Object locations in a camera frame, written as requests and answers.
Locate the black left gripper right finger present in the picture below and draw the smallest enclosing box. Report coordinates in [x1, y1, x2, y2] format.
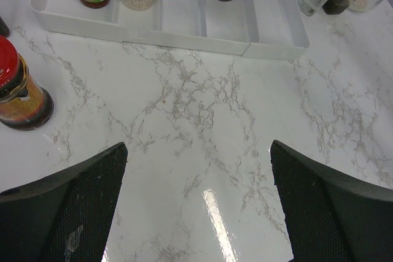
[270, 140, 392, 261]

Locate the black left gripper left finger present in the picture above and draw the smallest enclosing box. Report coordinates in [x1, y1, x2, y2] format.
[1, 142, 128, 261]

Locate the red lid sauce jar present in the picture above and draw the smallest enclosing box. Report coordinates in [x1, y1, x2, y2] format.
[1, 37, 54, 131]

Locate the round glass oil bottle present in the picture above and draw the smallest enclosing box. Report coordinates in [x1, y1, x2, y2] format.
[0, 17, 10, 37]

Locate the white compartment organizer tray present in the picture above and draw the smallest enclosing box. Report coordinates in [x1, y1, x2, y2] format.
[29, 0, 309, 60]

